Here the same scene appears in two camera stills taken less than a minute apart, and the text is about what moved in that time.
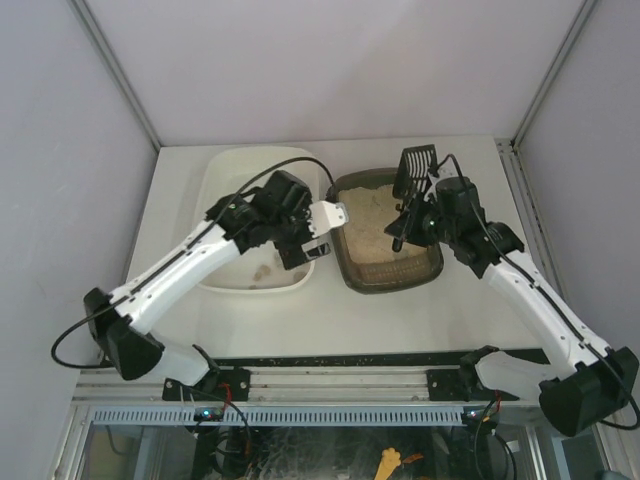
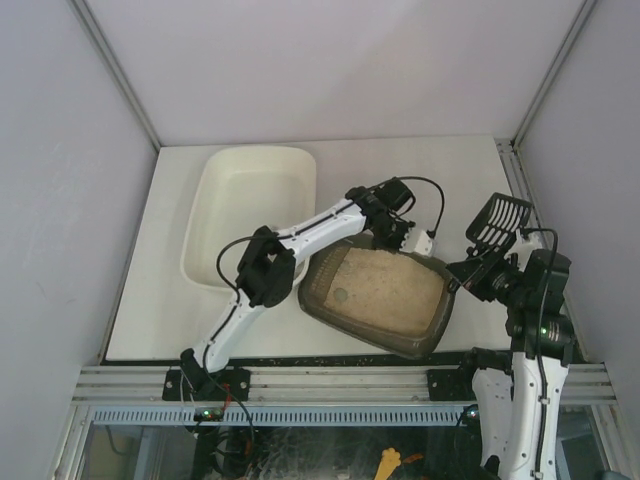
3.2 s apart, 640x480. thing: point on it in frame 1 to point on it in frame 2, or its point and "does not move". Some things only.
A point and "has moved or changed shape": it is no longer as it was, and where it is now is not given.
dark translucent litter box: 370,263 has moved or changed shape
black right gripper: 409,211 to 480,273
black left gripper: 293,245 to 392,236
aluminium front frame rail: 277,384 does not move
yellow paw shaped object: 389,460 does not move
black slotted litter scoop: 414,166 to 496,224
